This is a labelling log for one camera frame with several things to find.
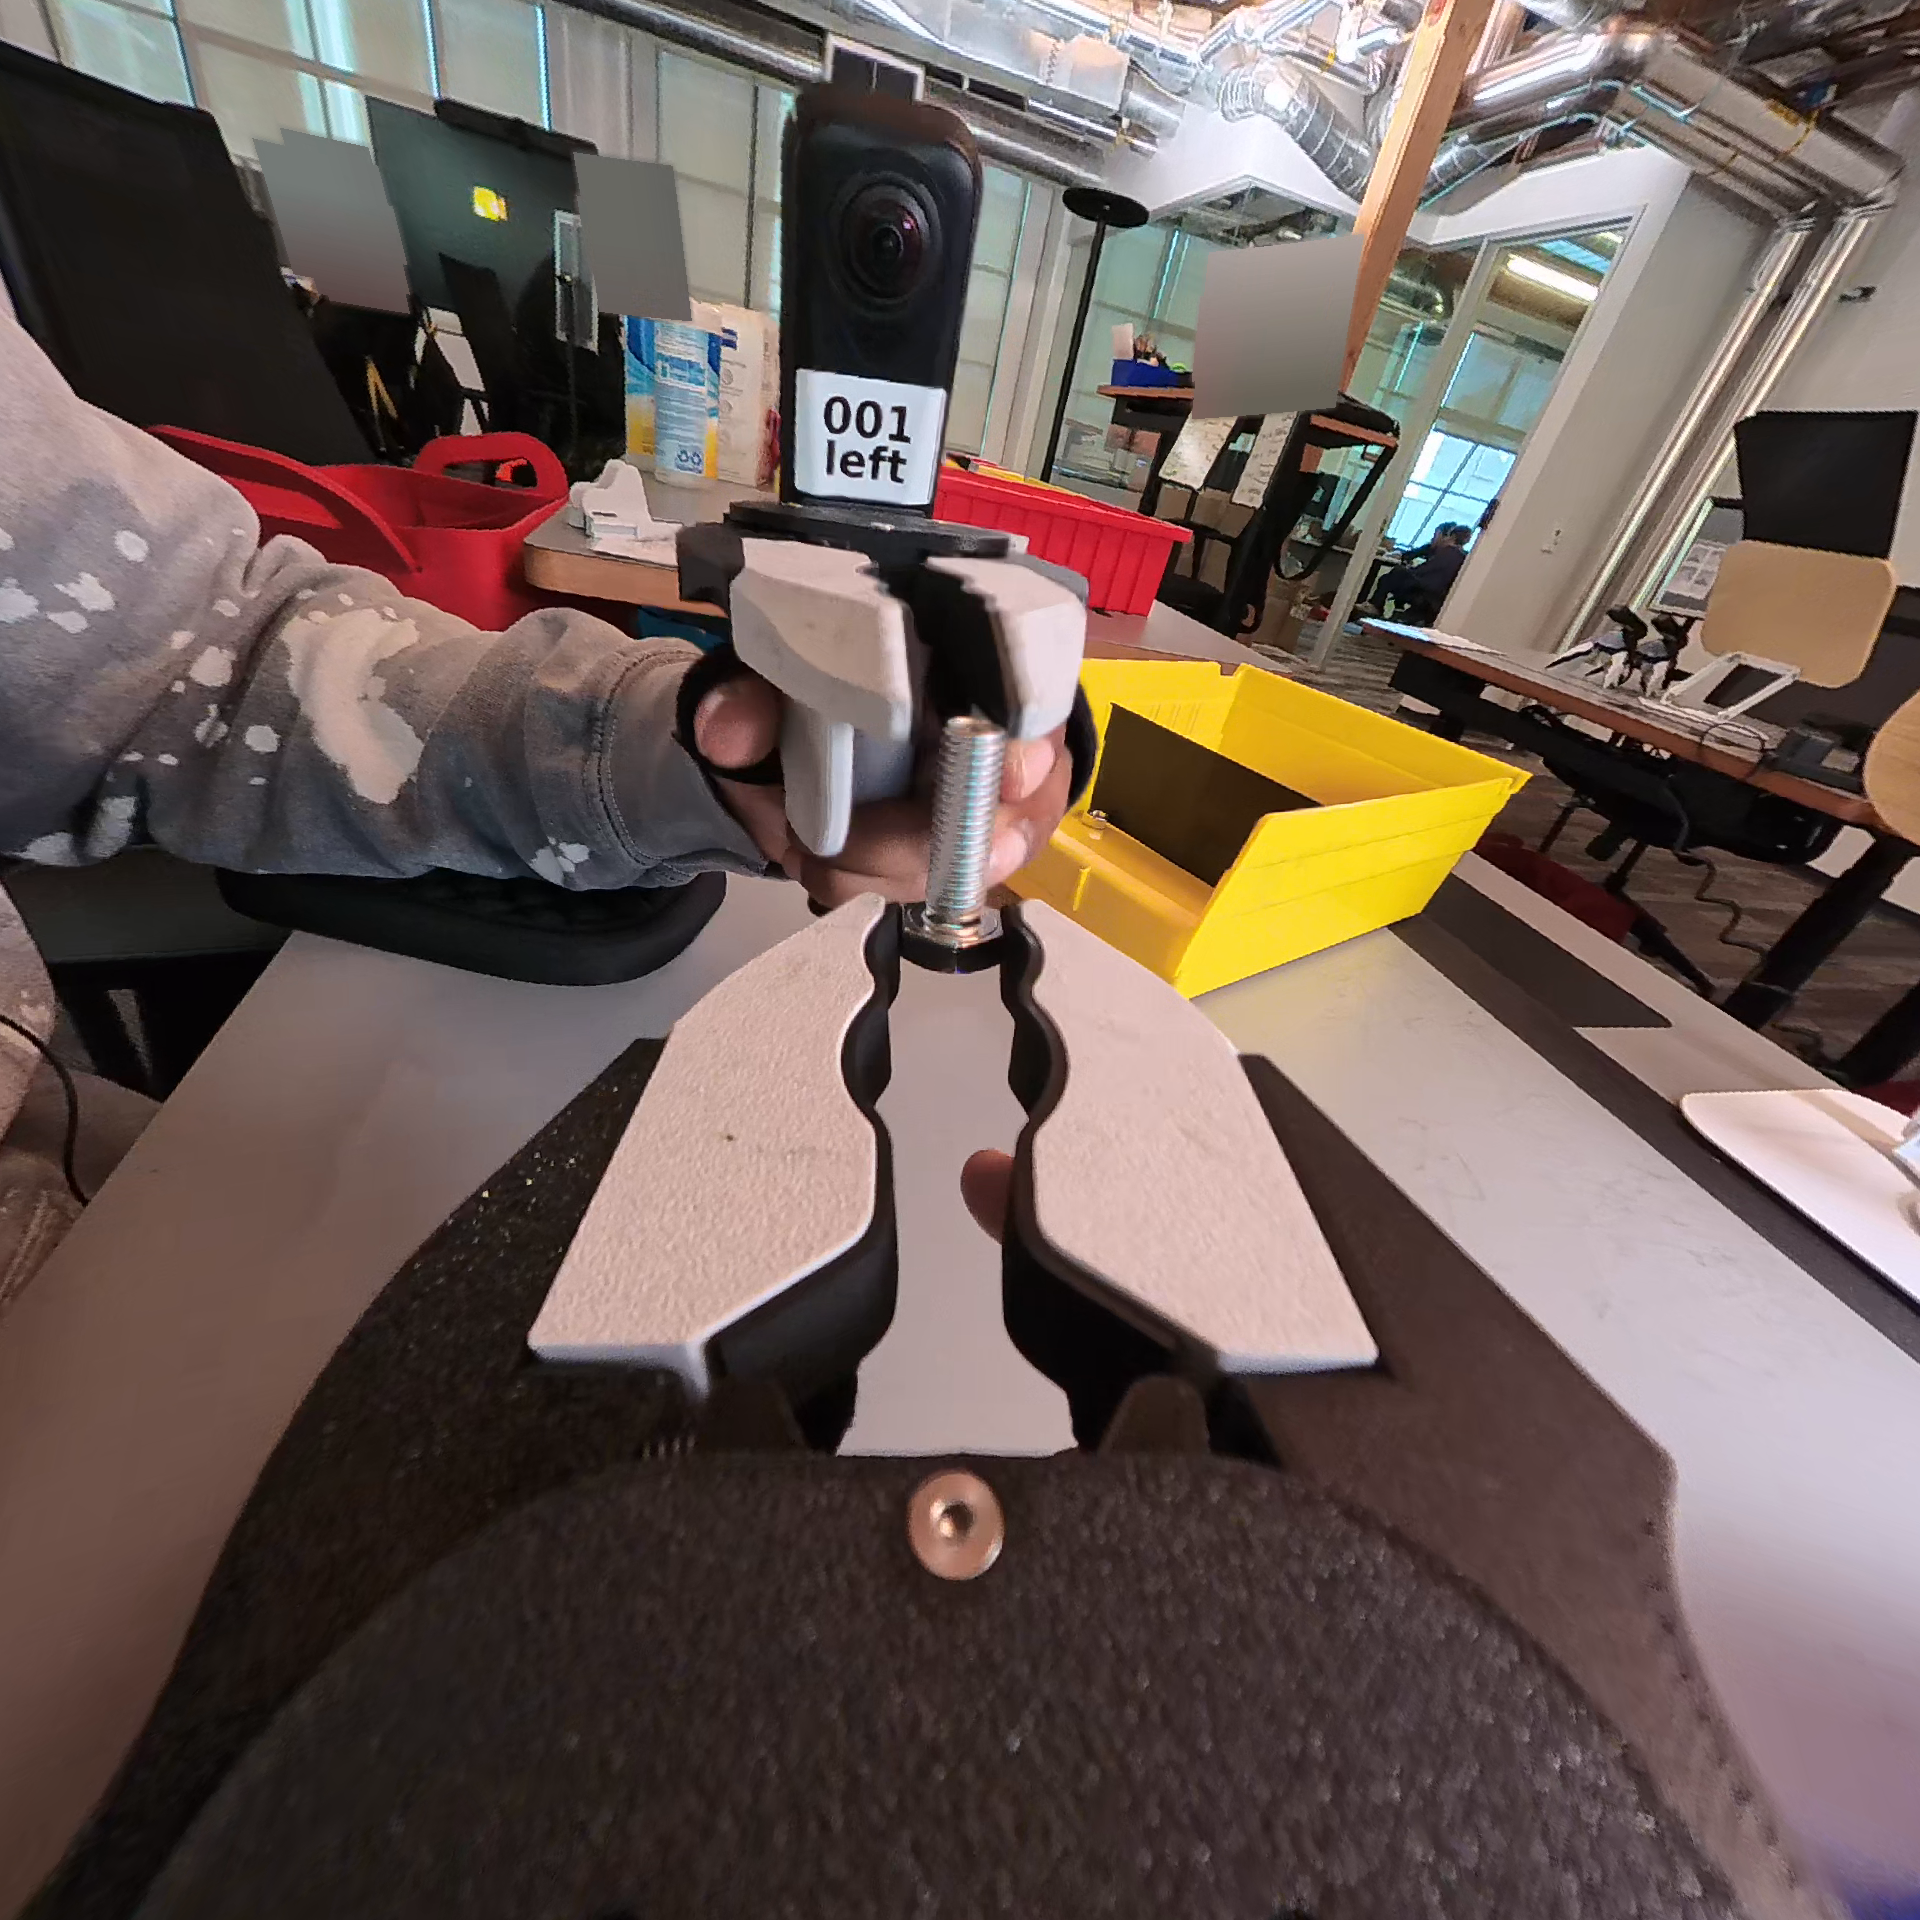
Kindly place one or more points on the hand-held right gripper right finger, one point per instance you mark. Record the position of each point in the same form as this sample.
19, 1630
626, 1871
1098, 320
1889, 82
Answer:
1169, 1184

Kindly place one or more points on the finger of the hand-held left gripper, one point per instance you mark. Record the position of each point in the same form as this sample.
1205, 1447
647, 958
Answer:
822, 645
1042, 645

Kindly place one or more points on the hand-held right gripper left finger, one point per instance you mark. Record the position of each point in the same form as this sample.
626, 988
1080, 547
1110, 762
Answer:
719, 1170

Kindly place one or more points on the silver bolt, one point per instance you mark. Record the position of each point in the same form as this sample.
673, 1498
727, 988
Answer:
961, 809

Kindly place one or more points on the person's left forearm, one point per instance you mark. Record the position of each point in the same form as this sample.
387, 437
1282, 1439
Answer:
373, 706

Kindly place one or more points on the person's left hand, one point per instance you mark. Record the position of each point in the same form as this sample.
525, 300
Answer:
1034, 815

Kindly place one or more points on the person's right hand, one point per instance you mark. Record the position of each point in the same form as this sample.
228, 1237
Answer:
988, 1191

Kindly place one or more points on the red plastic bin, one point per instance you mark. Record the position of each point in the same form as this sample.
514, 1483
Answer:
1080, 537

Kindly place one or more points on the white carton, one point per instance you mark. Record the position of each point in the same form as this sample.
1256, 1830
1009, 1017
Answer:
751, 388

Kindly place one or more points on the black bin divider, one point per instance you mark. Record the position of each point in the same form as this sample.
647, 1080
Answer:
1184, 795

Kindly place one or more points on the wipes canister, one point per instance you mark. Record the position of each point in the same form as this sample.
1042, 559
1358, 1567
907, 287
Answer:
673, 405

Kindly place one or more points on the black floor lamp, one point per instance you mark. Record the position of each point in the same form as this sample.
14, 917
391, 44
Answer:
1106, 205

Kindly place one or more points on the white plastic holder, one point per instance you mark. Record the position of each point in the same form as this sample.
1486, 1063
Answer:
615, 501

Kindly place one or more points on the yellow plastic bin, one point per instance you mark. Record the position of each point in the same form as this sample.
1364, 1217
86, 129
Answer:
1349, 841

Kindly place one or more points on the red basket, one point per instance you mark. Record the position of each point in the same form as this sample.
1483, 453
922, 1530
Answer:
451, 537

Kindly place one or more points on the black board with yellow sticker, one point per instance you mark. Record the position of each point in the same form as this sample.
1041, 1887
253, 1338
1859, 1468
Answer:
451, 193

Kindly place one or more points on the dark office desk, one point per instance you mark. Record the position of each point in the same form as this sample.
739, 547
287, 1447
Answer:
1496, 658

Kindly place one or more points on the spare black gripper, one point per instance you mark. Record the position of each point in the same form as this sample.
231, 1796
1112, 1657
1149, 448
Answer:
1596, 636

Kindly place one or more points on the black mesh chair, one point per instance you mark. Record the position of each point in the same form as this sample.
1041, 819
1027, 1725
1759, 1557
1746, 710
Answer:
120, 270

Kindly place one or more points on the wooden stand with black panel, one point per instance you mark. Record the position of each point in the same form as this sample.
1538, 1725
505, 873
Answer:
1801, 610

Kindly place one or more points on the wooden post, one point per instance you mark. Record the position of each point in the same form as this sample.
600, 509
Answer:
1410, 181

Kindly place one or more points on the silver ventilation duct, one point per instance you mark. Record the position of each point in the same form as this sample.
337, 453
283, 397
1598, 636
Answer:
1649, 82

